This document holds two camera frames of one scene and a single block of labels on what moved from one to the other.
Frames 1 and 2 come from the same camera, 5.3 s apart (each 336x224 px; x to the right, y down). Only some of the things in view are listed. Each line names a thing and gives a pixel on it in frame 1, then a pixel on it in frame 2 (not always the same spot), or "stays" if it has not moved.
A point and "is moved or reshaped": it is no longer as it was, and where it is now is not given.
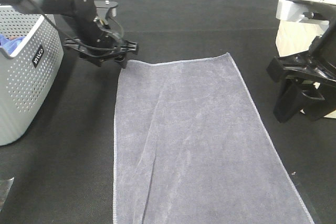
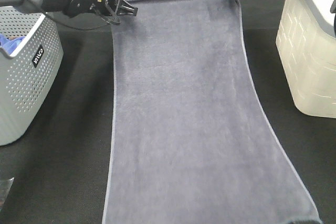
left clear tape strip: (5, 185) stays
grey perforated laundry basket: (28, 76) stays
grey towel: (190, 147) is moved or reshaped
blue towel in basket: (10, 43) stays
